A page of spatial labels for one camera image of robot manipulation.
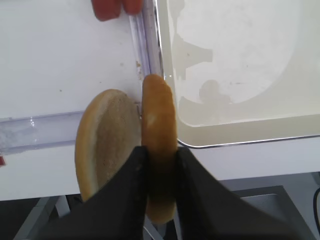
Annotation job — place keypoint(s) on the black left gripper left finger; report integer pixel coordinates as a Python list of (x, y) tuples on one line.
[(115, 212)]

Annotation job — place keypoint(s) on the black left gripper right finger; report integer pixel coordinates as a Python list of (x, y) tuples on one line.
[(207, 210)]

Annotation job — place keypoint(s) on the bun half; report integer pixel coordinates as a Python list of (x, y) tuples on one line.
[(159, 136)]

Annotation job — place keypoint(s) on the outer tomato slice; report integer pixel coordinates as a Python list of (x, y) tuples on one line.
[(105, 10)]

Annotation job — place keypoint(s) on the tomato slice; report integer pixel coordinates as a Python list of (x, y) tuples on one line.
[(133, 7), (105, 10)]

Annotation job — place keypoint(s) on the inner tomato slice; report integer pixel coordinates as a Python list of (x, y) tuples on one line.
[(133, 7)]

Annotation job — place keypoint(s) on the bottom bun half facing out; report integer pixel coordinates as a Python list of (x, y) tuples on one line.
[(110, 128)]

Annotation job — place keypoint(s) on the left lower clear holder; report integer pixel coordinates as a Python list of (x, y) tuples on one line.
[(18, 135)]

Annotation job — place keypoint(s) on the cream metal tray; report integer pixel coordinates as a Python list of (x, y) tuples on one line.
[(241, 71)]

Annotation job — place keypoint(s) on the left long clear rail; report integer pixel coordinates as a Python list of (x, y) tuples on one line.
[(145, 31)]

